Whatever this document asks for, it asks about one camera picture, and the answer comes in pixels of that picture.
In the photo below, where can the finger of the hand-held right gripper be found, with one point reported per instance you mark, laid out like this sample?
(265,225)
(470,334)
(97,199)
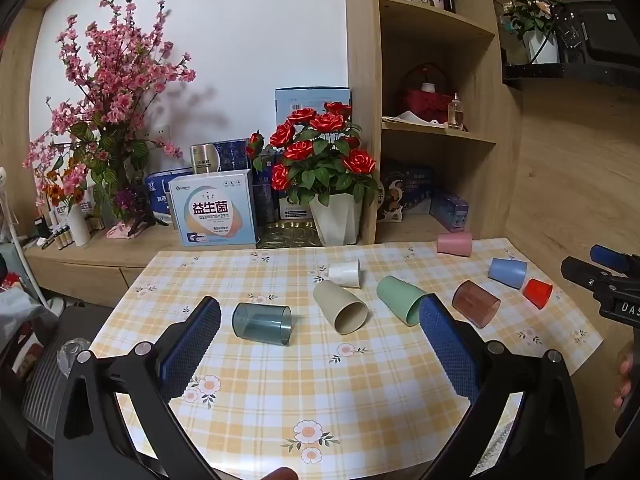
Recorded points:
(582,270)
(612,257)

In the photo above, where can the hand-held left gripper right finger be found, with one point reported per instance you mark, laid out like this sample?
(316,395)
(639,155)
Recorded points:
(447,350)

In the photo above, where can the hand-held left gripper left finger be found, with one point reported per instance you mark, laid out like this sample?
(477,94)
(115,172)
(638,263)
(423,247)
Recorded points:
(192,345)

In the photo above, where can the red cup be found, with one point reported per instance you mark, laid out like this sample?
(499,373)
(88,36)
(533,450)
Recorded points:
(537,293)

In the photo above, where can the clear brown cup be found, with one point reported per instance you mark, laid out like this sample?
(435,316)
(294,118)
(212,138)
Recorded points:
(475,305)

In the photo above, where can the green cup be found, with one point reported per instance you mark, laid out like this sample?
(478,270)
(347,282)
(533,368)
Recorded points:
(400,297)

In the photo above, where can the clear teal cup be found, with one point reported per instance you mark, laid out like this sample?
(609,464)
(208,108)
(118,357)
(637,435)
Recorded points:
(262,324)

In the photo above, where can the blue cup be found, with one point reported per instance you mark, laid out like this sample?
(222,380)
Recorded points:
(507,272)

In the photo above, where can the pink cup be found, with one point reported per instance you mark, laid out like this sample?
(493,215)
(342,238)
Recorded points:
(454,245)

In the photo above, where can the beige cup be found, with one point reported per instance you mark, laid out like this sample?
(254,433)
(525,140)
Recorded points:
(340,307)

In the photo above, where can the white cup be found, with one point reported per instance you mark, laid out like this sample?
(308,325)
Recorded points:
(345,273)

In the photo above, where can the stainless steel cup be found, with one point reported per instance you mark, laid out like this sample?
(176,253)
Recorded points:
(204,158)

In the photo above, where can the person's right hand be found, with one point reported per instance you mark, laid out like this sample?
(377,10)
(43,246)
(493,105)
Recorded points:
(626,375)

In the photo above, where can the yellow checkered floral tablecloth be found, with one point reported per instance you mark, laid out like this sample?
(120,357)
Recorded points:
(300,385)

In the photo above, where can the clear plastic bag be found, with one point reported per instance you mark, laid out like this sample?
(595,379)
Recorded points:
(74,352)

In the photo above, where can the pink cloth bow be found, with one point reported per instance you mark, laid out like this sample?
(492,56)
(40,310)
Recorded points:
(125,231)

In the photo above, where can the white and blue carton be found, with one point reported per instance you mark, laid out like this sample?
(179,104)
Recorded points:
(212,210)

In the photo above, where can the purple blue box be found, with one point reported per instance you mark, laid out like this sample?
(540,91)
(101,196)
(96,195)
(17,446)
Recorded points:
(450,210)

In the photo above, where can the gold tray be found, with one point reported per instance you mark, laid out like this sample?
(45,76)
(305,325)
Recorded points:
(287,235)

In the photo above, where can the blue and white box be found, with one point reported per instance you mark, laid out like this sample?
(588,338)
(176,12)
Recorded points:
(157,200)

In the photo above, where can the black ribbed case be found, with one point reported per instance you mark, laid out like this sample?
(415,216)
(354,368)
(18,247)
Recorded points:
(47,385)

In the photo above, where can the dark blue tall box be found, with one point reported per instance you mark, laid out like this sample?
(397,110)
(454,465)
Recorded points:
(265,200)

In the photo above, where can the dark blue illustrated box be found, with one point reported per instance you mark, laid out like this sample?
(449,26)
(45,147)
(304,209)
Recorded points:
(405,192)

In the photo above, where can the white vase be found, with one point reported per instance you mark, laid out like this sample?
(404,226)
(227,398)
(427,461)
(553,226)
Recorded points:
(78,225)

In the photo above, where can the row of small bottles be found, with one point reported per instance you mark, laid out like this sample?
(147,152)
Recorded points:
(56,237)

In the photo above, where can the dark blue patterned box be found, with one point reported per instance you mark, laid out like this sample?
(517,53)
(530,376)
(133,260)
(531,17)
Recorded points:
(232,155)

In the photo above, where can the white pole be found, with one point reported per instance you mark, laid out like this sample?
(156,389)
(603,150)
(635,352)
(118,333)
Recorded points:
(20,240)

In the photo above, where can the glass perfume bottle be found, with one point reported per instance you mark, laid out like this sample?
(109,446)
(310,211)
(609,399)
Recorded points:
(455,112)

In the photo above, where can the wooden shelf unit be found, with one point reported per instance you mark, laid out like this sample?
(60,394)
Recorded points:
(480,85)

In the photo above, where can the red rose plant white pot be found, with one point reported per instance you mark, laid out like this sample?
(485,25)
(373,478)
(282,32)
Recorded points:
(320,160)

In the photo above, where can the black device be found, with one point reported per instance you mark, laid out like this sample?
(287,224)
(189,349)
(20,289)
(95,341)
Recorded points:
(605,30)

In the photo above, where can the basket with red lining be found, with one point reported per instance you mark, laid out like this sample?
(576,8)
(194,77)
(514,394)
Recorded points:
(425,97)

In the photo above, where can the pink rose plant white pot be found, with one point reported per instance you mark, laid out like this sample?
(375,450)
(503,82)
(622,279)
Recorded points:
(535,15)

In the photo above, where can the pink blossom flower arrangement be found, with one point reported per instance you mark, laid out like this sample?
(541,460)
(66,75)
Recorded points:
(107,95)

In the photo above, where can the light blue box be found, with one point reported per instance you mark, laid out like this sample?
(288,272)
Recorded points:
(300,100)

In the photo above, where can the white wall socket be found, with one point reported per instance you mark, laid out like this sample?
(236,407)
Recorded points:
(160,133)

